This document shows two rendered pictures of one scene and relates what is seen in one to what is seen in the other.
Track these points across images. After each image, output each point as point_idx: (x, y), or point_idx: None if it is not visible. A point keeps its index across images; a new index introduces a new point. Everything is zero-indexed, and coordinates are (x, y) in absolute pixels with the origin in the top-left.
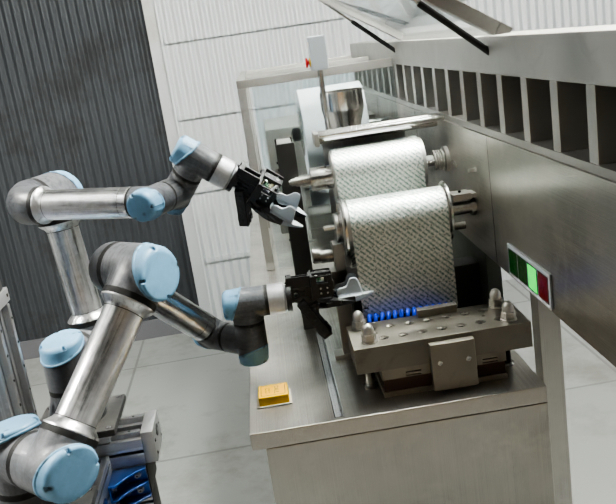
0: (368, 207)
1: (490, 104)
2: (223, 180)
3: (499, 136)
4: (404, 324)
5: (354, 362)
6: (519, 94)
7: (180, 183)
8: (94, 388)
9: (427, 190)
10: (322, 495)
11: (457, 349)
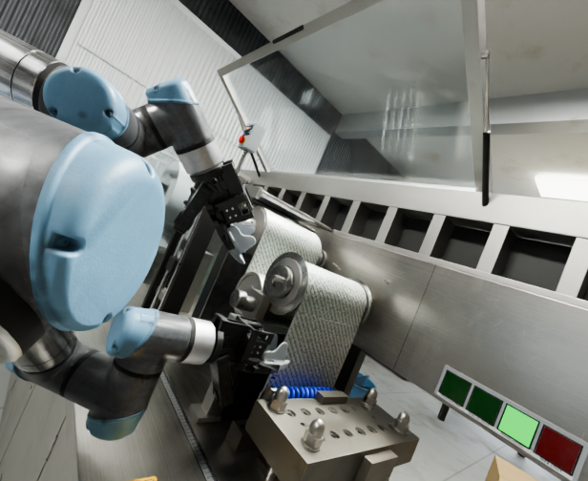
0: (321, 276)
1: (438, 241)
2: (204, 164)
3: (472, 272)
4: (318, 413)
5: (283, 471)
6: (506, 248)
7: (144, 129)
8: None
9: (352, 282)
10: None
11: (385, 468)
